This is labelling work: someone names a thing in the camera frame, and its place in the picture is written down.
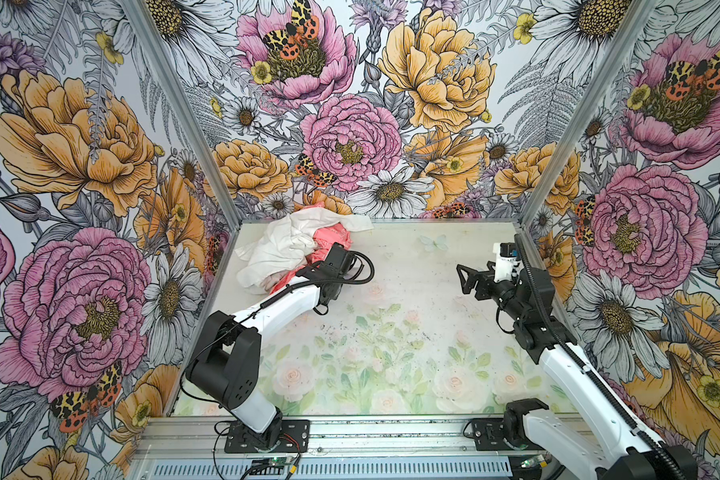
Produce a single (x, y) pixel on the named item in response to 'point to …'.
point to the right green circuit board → (532, 461)
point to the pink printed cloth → (325, 239)
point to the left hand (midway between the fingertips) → (316, 285)
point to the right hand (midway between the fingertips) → (472, 273)
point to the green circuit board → (269, 465)
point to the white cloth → (287, 243)
